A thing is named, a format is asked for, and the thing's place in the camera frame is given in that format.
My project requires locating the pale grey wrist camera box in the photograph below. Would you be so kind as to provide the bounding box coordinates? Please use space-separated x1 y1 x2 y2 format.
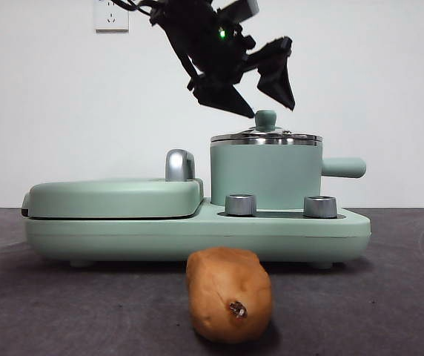
215 0 261 24

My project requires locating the mint green griddle cover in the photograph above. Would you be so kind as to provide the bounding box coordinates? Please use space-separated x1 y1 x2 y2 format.
21 177 205 221

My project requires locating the mint green pot with handle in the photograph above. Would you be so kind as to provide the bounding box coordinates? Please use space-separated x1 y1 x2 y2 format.
210 142 368 213

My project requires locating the mint green breakfast machine base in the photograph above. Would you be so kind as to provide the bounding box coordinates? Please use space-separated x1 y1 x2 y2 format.
24 196 371 269

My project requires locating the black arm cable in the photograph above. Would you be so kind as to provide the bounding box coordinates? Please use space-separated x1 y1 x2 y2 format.
114 0 154 18

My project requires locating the silver control knob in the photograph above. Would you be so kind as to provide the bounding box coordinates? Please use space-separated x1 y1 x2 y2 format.
225 194 258 217
303 195 338 219

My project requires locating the chrome griddle cover handle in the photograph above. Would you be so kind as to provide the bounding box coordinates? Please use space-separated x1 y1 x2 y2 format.
165 148 198 182

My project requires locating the glass pot lid green knob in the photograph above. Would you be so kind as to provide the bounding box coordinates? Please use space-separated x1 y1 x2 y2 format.
211 109 323 146

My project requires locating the white wall socket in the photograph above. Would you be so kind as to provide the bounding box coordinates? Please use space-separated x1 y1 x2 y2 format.
93 0 130 33

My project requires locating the brown potato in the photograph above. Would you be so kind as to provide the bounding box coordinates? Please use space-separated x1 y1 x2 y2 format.
185 247 274 346

